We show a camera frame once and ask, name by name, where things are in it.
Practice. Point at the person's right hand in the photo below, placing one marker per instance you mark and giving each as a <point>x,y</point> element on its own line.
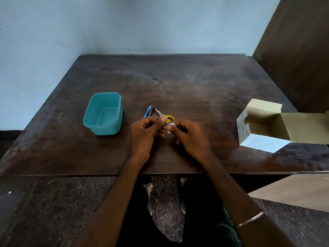
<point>192,138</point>

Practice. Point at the person's left hand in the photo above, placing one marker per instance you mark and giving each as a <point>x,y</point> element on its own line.
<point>142,136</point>

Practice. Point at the blue-handled small tool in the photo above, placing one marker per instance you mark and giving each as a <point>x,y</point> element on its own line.
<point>147,112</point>

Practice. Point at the white wipe pad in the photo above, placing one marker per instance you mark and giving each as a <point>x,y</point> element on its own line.
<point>171,125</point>

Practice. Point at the teal plastic container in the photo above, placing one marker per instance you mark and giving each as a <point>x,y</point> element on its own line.
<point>102,113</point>

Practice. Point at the white cardboard box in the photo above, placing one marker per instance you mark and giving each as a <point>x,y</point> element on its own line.
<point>264,144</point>

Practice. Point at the person's right forearm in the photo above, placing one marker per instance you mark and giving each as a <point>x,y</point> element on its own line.
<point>231,195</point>

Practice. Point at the person's left forearm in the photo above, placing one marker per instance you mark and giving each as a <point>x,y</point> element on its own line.
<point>115,210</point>

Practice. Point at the person's right foot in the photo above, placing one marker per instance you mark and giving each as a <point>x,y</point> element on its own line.
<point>183,181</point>

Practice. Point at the person's foot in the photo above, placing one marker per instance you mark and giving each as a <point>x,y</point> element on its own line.
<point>148,187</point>
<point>183,181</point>

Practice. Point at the person's left foot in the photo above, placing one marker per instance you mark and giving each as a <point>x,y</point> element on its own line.
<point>148,187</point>

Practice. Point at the small black metal tool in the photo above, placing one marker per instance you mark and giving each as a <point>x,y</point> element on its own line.
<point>152,109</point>

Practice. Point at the beige board surface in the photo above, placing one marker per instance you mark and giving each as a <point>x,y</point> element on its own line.
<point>295,192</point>

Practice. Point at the brown wooden cabinet panel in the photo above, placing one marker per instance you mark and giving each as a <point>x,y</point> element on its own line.
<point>303,61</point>

